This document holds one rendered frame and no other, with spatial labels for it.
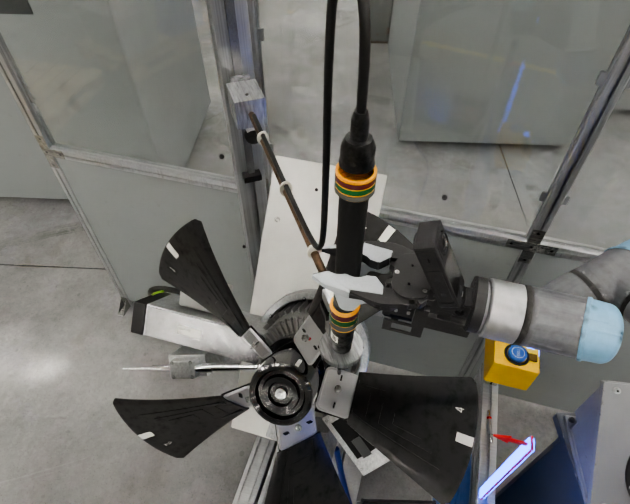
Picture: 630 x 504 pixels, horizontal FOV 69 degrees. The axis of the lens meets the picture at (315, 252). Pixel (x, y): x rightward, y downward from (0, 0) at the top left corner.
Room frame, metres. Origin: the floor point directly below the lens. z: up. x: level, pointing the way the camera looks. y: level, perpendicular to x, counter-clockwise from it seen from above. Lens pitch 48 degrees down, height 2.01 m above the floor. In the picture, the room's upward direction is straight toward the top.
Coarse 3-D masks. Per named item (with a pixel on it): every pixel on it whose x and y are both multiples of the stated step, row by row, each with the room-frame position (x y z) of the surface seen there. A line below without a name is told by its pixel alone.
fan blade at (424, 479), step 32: (384, 384) 0.39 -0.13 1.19; (416, 384) 0.39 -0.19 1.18; (448, 384) 0.39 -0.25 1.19; (352, 416) 0.33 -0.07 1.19; (384, 416) 0.33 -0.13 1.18; (416, 416) 0.33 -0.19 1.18; (448, 416) 0.34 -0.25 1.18; (384, 448) 0.28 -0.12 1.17; (416, 448) 0.28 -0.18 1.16; (448, 448) 0.28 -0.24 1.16; (416, 480) 0.24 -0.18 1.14; (448, 480) 0.24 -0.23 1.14
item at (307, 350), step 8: (312, 320) 0.49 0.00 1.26; (304, 328) 0.48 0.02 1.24; (312, 328) 0.47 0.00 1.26; (296, 336) 0.47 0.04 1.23; (312, 336) 0.45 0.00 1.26; (320, 336) 0.45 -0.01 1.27; (296, 344) 0.46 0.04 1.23; (304, 344) 0.45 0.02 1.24; (312, 344) 0.44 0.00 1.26; (304, 352) 0.43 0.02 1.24; (312, 352) 0.42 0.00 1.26; (312, 360) 0.41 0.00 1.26
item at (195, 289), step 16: (192, 224) 0.59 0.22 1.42; (176, 240) 0.59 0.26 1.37; (192, 240) 0.57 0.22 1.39; (192, 256) 0.56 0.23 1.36; (208, 256) 0.54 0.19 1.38; (160, 272) 0.61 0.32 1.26; (192, 272) 0.56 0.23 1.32; (208, 272) 0.53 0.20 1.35; (192, 288) 0.56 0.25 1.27; (208, 288) 0.53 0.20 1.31; (224, 288) 0.51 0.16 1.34; (208, 304) 0.53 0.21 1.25; (224, 304) 0.50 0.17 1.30; (224, 320) 0.51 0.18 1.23; (240, 320) 0.47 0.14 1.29; (240, 336) 0.49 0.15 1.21
